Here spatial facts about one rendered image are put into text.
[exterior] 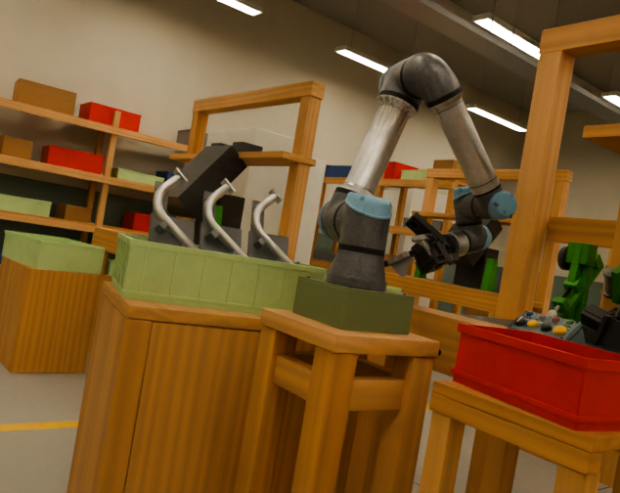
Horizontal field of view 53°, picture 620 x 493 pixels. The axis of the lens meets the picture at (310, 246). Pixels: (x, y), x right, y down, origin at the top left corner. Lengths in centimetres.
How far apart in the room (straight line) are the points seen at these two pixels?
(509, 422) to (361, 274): 50
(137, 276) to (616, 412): 125
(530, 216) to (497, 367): 114
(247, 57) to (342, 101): 187
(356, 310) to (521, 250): 101
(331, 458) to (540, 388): 49
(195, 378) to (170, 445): 20
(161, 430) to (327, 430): 60
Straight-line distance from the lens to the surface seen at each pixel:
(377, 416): 190
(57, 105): 758
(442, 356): 170
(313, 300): 151
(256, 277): 190
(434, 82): 163
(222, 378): 183
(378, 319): 148
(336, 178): 851
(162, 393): 179
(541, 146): 236
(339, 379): 136
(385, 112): 170
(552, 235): 236
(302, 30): 998
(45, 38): 822
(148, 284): 183
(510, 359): 123
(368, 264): 148
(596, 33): 239
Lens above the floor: 103
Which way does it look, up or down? level
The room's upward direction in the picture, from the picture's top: 10 degrees clockwise
